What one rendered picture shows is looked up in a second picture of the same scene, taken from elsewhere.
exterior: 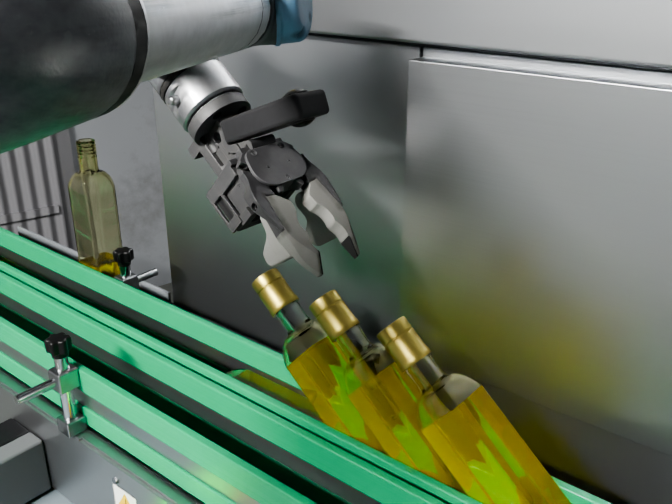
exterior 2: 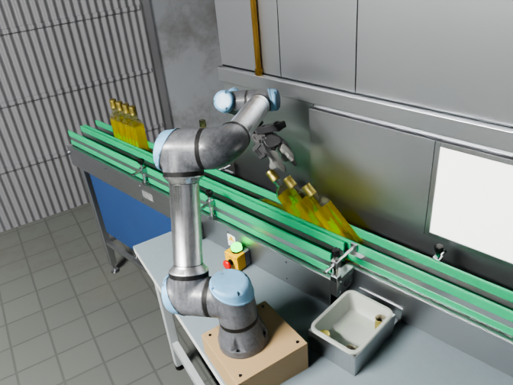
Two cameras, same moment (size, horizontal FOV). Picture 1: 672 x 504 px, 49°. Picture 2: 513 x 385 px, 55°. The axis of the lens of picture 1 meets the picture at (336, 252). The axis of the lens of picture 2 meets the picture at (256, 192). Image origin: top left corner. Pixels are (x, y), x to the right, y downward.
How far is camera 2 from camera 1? 102 cm
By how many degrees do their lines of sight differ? 10
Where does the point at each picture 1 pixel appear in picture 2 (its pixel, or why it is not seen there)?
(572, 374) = (357, 196)
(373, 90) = (300, 113)
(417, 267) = (314, 166)
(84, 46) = (242, 146)
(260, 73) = not seen: hidden behind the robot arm
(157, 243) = not seen: hidden behind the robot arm
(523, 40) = (338, 107)
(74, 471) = (213, 231)
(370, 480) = (301, 227)
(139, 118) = (196, 76)
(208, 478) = (256, 228)
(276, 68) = not seen: hidden behind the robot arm
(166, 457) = (243, 224)
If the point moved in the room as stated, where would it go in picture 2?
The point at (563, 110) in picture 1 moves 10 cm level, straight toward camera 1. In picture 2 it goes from (349, 126) to (342, 139)
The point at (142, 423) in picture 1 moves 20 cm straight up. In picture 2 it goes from (236, 215) to (230, 168)
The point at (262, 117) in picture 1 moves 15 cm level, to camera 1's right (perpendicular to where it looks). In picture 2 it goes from (267, 129) to (311, 127)
